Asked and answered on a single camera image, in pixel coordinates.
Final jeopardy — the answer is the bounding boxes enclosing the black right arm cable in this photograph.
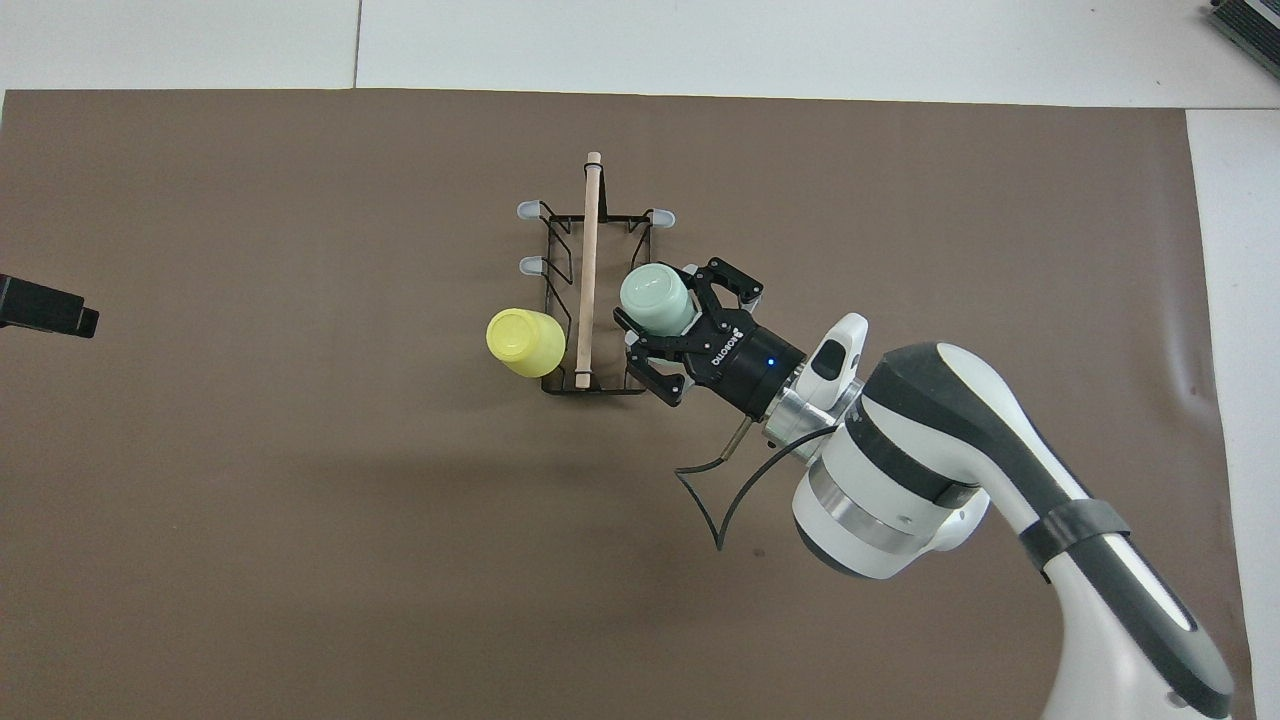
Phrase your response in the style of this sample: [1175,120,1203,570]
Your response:
[675,418,841,551]

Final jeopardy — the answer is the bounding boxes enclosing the light green plastic cup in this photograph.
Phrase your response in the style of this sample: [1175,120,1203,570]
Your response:
[619,262,698,338]

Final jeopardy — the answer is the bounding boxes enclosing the brown table mat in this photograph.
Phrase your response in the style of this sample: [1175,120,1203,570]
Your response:
[0,88,1257,720]

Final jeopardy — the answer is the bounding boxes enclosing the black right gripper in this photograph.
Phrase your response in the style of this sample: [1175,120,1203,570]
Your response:
[612,257,807,420]

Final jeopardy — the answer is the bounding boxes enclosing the yellow plastic cup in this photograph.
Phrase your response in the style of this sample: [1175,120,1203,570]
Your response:
[486,307,568,379]

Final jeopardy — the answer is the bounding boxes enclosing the black wire cup rack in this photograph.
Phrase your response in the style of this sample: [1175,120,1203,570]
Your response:
[516,151,677,397]

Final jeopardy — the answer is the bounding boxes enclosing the dark finned electronic device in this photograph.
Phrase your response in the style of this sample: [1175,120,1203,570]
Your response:
[1205,0,1280,51]

